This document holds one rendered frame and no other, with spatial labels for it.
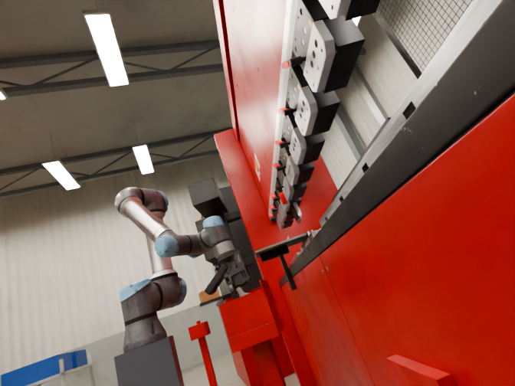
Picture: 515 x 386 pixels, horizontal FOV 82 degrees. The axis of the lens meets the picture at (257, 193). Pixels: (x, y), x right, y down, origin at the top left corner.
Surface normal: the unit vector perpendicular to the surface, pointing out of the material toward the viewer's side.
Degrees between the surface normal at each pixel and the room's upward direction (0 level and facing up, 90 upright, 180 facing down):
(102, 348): 90
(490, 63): 90
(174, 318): 90
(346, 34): 90
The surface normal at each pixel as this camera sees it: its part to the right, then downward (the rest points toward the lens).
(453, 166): -0.94, 0.32
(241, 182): -0.01, -0.36
